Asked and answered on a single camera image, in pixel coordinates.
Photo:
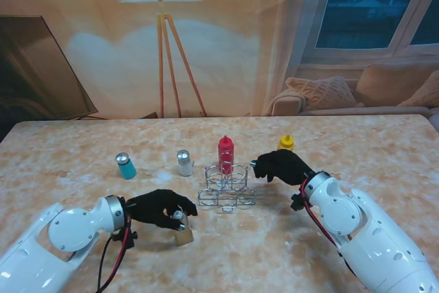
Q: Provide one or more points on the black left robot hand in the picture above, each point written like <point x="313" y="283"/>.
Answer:
<point x="154" y="209"/>

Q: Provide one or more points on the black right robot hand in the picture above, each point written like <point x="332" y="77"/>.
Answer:
<point x="284" y="167"/>

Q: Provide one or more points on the yellow squeeze bottle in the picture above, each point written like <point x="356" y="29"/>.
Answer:
<point x="285" y="143"/>

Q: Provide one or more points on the clear square glass bottle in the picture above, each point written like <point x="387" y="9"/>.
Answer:
<point x="185" y="237"/>

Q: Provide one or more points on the white shaker with metal cap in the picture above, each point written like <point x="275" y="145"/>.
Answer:
<point x="185" y="166"/>

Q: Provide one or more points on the red squeeze bottle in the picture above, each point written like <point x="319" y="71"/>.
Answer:
<point x="226" y="152"/>

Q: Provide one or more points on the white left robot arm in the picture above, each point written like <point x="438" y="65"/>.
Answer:
<point x="51" y="248"/>

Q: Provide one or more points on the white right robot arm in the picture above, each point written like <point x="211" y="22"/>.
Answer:
<point x="370" y="238"/>

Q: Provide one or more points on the teal shaker with metal cap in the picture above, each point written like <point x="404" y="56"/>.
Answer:
<point x="127" y="169"/>

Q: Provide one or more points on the knitted beige cushion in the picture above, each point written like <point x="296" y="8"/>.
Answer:
<point x="322" y="92"/>

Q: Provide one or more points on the beige sofa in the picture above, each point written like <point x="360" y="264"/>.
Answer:
<point x="377" y="107"/>

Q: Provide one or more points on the dark flat television screen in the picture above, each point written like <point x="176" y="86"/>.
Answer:
<point x="31" y="77"/>

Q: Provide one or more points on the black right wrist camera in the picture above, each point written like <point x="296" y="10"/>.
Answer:
<point x="297" y="203"/>

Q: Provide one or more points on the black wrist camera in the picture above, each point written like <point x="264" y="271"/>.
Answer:
<point x="125" y="239"/>
<point x="297" y="203"/>

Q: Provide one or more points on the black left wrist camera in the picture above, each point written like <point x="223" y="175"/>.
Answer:
<point x="125" y="239"/>

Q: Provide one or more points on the window with white frame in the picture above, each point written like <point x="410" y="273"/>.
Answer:
<point x="360" y="8"/>

